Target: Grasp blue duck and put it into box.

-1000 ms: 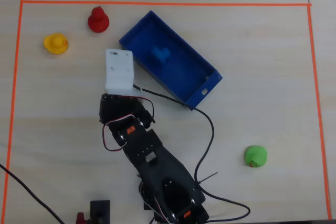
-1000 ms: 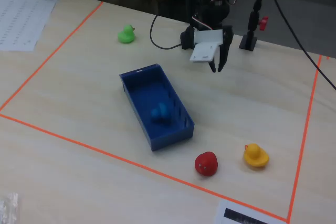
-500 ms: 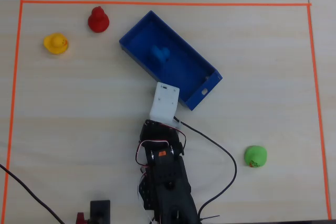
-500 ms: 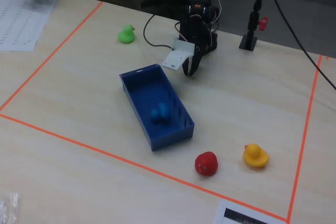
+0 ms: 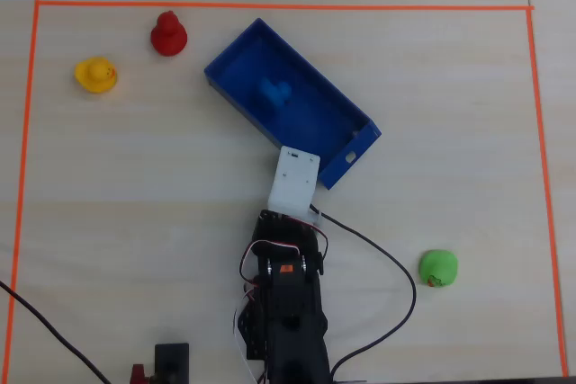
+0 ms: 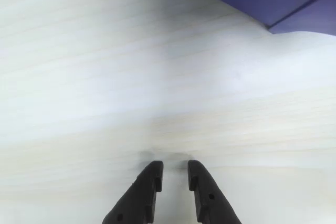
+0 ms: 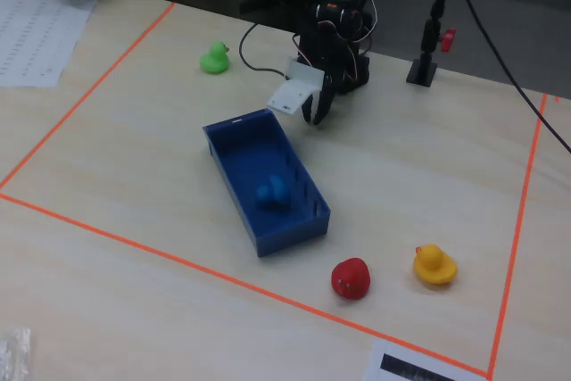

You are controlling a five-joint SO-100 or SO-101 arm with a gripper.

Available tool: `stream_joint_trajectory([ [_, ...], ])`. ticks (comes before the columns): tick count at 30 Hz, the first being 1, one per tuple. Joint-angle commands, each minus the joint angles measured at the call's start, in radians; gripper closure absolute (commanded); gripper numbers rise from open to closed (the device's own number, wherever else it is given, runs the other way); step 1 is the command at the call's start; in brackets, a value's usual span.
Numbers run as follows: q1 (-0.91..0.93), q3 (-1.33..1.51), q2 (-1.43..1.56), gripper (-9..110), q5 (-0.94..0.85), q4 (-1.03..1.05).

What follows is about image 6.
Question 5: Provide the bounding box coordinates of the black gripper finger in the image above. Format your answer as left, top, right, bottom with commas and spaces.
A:
101, 160, 164, 224
187, 159, 243, 224

